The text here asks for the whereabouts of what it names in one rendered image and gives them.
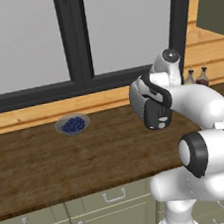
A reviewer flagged pile of blueberries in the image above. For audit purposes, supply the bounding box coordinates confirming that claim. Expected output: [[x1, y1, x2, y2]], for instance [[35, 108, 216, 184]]
[[60, 116, 87, 136]]

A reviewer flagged grey bowl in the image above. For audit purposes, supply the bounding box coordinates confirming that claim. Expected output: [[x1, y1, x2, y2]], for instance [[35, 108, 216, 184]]
[[53, 111, 93, 139]]

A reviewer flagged green wall cupboard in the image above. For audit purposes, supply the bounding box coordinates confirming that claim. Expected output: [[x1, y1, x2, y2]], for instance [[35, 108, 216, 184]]
[[192, 0, 224, 42]]

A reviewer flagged dark vinegar bottle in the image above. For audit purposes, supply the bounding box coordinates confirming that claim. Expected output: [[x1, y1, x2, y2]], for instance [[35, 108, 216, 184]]
[[192, 61, 211, 89]]

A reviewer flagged black window frame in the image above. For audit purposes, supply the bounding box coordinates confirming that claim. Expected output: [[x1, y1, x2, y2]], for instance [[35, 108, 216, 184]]
[[0, 0, 208, 115]]

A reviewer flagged pale oil bottle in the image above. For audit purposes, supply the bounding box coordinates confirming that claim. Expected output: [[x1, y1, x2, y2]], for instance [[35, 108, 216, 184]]
[[181, 64, 198, 86]]

